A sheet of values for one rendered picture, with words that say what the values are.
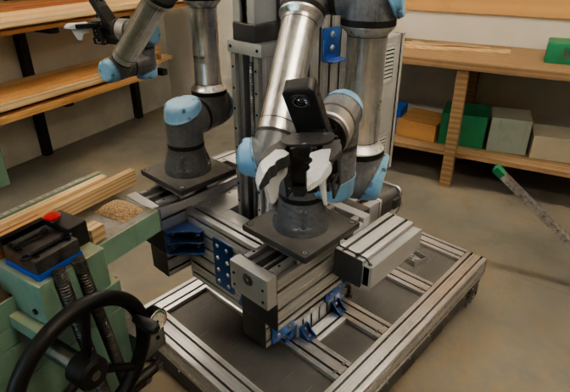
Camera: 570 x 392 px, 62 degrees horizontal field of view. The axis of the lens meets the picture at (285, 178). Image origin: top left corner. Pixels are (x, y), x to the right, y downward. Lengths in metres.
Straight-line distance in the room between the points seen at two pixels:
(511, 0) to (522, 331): 2.19
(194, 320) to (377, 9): 1.33
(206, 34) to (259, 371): 1.10
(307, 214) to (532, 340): 1.39
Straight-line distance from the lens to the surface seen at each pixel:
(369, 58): 1.03
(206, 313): 1.92
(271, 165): 0.59
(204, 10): 1.52
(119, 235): 1.14
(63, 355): 0.99
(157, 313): 1.23
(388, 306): 1.97
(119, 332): 1.26
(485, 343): 2.24
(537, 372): 2.20
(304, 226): 1.20
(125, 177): 1.32
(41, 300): 0.95
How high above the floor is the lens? 1.48
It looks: 26 degrees down
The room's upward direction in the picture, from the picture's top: straight up
